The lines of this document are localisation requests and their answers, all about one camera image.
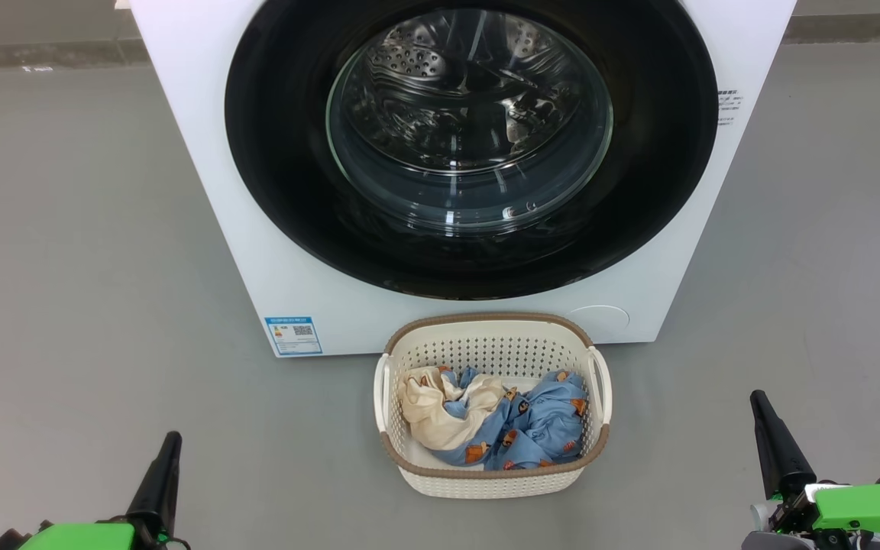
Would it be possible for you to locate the round black glass washer door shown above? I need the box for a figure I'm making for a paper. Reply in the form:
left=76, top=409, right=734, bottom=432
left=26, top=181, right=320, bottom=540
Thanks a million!
left=224, top=0, right=720, bottom=301

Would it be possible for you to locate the blue energy label sticker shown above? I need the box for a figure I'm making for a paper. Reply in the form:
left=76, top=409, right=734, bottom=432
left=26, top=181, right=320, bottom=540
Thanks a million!
left=264, top=315, right=324, bottom=357

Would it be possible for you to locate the cream perforated laundry basket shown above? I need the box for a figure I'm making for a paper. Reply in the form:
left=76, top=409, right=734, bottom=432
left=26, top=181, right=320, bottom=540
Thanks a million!
left=374, top=312, right=613, bottom=500

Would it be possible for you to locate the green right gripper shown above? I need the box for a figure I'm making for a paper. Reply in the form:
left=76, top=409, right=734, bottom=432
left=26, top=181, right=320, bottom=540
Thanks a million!
left=751, top=390, right=880, bottom=550

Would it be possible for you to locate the blue bear print garment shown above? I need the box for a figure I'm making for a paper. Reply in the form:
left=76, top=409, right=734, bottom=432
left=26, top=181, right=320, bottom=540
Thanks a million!
left=432, top=368, right=589, bottom=471

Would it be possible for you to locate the white front-load washing machine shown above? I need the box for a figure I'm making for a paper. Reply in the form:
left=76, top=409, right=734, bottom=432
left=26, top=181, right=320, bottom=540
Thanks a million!
left=128, top=0, right=798, bottom=358

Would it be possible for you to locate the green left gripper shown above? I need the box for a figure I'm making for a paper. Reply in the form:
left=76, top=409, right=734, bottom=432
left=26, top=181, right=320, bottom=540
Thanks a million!
left=0, top=432, right=190, bottom=550

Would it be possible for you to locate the round white filter cover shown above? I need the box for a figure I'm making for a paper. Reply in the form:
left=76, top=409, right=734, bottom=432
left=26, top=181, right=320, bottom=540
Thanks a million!
left=566, top=306, right=630, bottom=345

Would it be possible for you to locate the stainless steel washing machine drum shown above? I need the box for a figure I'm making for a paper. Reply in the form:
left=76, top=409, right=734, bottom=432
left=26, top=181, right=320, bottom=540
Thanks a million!
left=348, top=9, right=587, bottom=175

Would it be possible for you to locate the cream and blue garment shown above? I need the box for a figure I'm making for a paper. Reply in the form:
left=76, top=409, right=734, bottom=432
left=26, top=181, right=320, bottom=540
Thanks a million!
left=398, top=366, right=506, bottom=451

